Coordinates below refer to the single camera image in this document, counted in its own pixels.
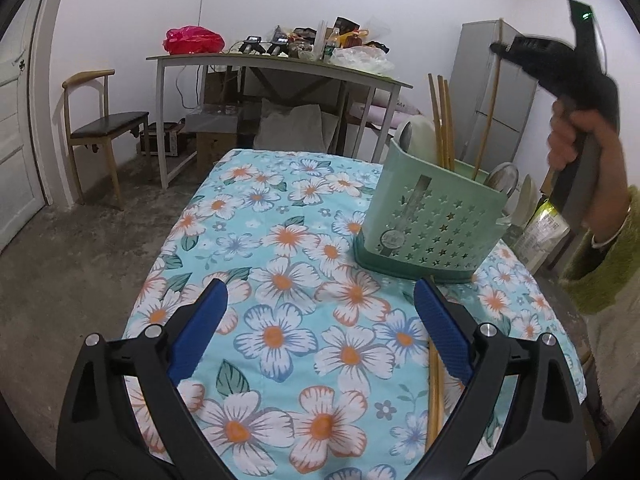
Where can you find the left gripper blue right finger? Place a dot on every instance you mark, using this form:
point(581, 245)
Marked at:
point(451, 342)

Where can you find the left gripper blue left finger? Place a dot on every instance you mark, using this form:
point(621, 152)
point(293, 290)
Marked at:
point(192, 327)

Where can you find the white sack under desk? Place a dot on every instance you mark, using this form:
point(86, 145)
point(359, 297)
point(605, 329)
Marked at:
point(302, 128)

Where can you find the clear plastic bag on desk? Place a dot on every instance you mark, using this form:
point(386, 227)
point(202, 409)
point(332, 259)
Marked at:
point(364, 58)

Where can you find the floral blue tablecloth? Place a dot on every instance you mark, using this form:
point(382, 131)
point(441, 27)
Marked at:
point(319, 368)

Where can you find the yellow bag on desk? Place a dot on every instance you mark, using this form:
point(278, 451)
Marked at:
point(354, 38)

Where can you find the green sleeved forearm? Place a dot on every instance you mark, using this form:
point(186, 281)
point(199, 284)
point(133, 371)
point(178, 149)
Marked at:
point(601, 276)

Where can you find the person's right hand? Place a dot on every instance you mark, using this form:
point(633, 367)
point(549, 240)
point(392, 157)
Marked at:
point(610, 201)

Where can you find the red plastic bag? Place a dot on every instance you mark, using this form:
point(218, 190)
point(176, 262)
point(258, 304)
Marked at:
point(192, 40)

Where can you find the green utensil holder basket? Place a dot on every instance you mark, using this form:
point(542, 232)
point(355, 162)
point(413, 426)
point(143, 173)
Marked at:
point(424, 220)

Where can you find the white rice sack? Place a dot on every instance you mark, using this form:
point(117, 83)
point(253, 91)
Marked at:
point(542, 234)

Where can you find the wooden chair black seat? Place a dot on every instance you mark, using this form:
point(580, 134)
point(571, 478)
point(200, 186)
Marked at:
point(100, 134)

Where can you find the grey refrigerator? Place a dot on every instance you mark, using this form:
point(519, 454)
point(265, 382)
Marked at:
point(490, 99)

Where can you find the cardboard box under desk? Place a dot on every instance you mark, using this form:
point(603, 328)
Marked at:
point(216, 134)

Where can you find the metal strainer in holder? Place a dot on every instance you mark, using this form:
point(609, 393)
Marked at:
point(503, 178)

